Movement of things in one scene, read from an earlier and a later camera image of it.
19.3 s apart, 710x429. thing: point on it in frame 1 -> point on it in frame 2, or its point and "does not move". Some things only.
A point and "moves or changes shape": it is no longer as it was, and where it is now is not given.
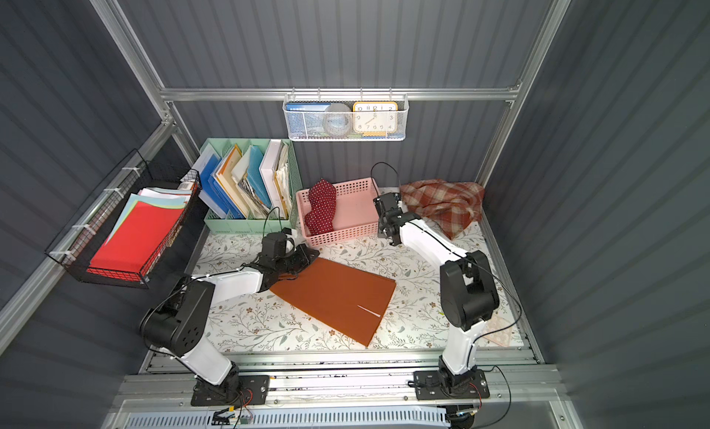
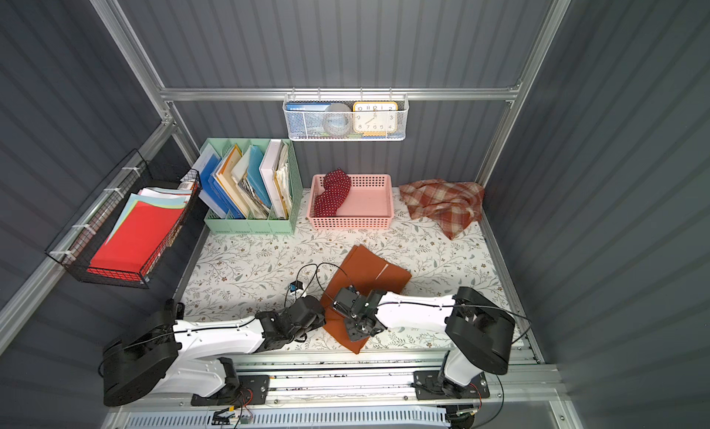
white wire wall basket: (346, 117) does not move
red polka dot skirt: (319, 218) -> (336, 187)
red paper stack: (143, 229) does not move
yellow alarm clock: (375, 118) does not move
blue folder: (207, 188) does not move
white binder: (267, 169) does not move
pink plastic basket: (355, 215) moves or changes shape
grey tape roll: (337, 118) does not move
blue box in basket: (305, 120) does not move
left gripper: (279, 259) -> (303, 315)
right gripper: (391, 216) -> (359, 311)
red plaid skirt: (452, 206) does not move
